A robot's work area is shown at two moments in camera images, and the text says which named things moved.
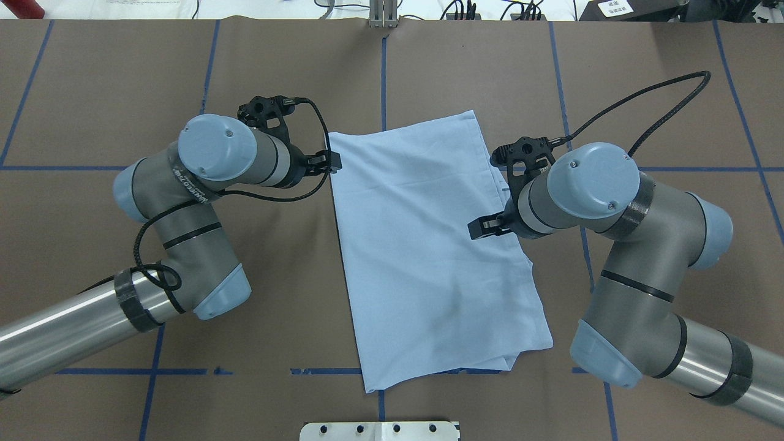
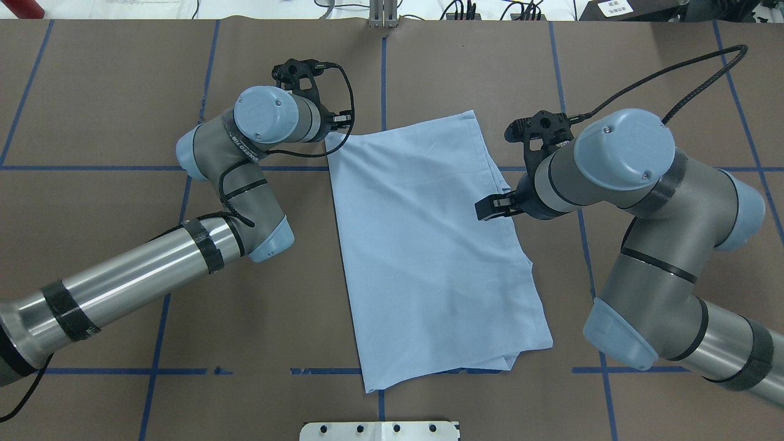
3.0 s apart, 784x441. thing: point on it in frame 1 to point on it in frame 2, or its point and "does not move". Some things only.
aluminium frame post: [383, 13] does not move
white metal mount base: [380, 431] does not move
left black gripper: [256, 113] to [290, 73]
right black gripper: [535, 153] to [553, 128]
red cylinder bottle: [26, 9] does not move
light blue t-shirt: [422, 297] does not move
